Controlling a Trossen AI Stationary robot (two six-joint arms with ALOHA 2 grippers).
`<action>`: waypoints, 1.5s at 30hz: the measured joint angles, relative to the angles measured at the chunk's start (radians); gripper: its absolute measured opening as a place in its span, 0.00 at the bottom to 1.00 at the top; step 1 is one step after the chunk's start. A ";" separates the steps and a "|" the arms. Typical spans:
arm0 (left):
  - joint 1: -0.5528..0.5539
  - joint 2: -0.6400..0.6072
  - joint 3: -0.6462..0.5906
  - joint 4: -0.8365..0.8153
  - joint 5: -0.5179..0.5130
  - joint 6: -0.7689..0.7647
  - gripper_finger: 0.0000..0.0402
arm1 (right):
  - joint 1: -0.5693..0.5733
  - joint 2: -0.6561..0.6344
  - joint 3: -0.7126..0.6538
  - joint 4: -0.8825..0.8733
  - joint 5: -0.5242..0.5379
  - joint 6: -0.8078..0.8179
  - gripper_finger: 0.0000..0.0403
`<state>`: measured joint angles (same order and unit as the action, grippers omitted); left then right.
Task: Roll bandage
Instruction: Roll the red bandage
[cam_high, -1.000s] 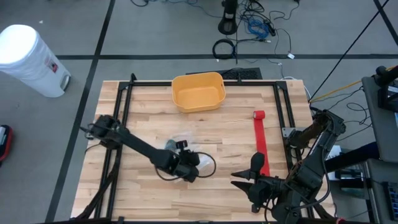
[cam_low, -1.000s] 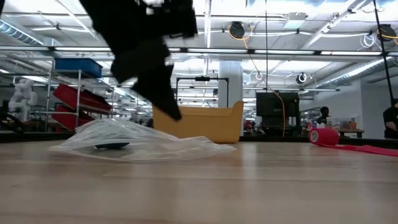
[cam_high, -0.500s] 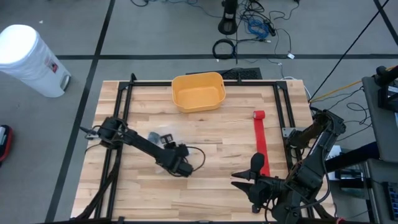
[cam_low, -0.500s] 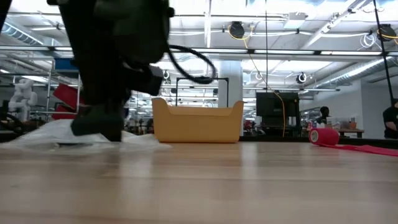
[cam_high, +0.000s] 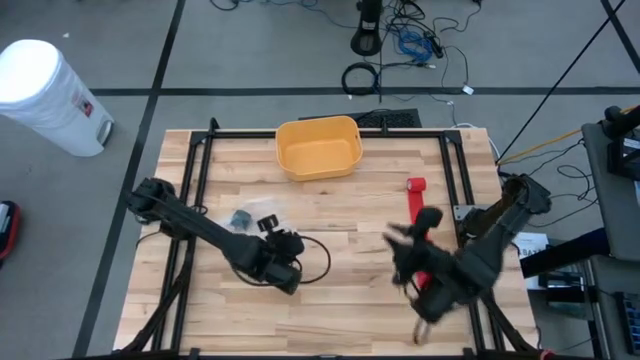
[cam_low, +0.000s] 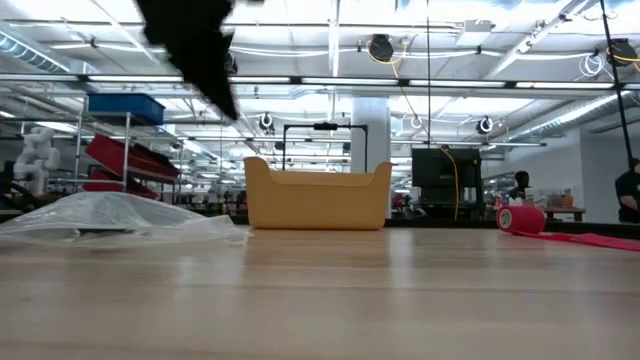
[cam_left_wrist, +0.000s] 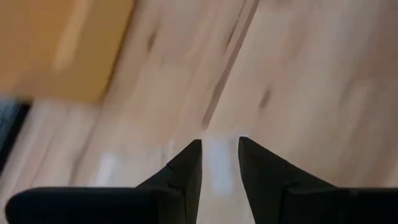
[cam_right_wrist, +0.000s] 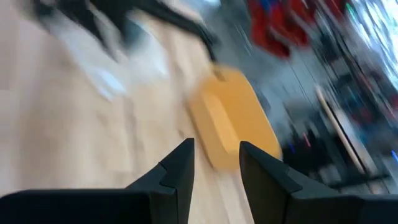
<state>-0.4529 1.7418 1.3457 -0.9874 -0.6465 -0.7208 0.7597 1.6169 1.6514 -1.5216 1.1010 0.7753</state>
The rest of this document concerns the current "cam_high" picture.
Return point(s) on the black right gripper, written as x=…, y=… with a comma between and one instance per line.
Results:
x=425, y=255

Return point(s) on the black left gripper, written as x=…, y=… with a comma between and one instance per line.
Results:
x=285, y=247

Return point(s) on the clear plastic bag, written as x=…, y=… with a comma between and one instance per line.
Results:
x=255, y=207

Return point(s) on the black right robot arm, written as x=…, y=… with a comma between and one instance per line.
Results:
x=495, y=240

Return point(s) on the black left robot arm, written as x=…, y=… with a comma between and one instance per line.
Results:
x=200, y=227

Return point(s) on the red bandage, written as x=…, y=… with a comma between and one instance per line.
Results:
x=416, y=200

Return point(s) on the yellow plastic bin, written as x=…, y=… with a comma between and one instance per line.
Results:
x=320, y=152

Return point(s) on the black perforated mat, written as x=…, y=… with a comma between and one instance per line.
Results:
x=395, y=119

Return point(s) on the white paper sheet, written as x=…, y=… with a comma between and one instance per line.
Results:
x=531, y=245

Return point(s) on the small white floor tag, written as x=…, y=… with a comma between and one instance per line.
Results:
x=467, y=90

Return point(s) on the dark blue padded bar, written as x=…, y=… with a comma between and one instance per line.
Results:
x=565, y=255

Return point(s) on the black stand base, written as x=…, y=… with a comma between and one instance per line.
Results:
x=366, y=37

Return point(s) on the grey side table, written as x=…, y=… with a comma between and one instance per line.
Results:
x=607, y=200

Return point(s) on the black slanted pole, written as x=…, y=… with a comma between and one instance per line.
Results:
x=565, y=75

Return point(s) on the black equipment stand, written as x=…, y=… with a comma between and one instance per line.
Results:
x=622, y=150

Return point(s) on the black power strip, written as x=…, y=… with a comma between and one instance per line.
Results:
x=629, y=325

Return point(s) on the red and black case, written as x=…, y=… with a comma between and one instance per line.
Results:
x=12, y=230

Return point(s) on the white pedal trash can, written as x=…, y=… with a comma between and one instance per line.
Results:
x=45, y=95

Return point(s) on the black metal table frame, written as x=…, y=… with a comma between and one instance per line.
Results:
x=320, y=134

